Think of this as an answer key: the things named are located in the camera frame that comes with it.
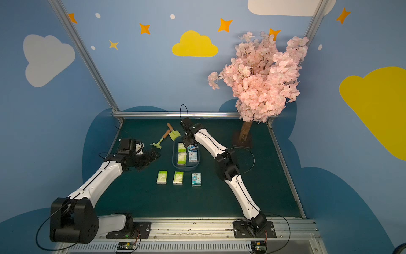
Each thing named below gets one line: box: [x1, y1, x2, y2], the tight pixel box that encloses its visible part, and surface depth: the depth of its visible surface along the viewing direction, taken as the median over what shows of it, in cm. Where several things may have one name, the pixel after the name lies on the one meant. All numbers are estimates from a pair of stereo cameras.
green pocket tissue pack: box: [156, 170, 168, 185], surface depth 91 cm
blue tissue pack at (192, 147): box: [187, 143, 198, 151], surface depth 103 cm
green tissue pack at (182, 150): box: [178, 142, 187, 157], surface depth 103 cm
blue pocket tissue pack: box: [191, 173, 202, 187], surface depth 91 cm
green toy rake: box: [149, 129, 171, 149], surface depth 110 cm
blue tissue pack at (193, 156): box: [188, 150, 198, 162], surface depth 100 cm
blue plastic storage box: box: [172, 135, 200, 171], surface depth 100 cm
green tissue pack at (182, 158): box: [177, 152, 187, 166], surface depth 99 cm
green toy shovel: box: [167, 122, 181, 141], surface depth 114 cm
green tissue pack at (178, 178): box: [172, 171, 184, 186], surface depth 91 cm
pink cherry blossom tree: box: [207, 31, 310, 148], surface depth 70 cm
